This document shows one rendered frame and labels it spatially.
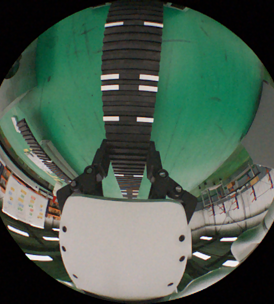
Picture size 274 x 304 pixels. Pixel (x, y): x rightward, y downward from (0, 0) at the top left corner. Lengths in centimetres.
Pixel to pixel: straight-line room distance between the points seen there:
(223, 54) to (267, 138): 18
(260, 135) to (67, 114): 37
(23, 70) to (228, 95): 28
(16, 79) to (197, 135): 28
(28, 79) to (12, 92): 3
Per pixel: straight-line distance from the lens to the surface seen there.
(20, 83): 17
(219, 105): 16
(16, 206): 311
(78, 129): 15
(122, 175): 16
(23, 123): 19
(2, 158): 161
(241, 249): 53
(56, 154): 24
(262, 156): 27
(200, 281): 54
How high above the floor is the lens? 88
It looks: 42 degrees down
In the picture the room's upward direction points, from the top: 180 degrees clockwise
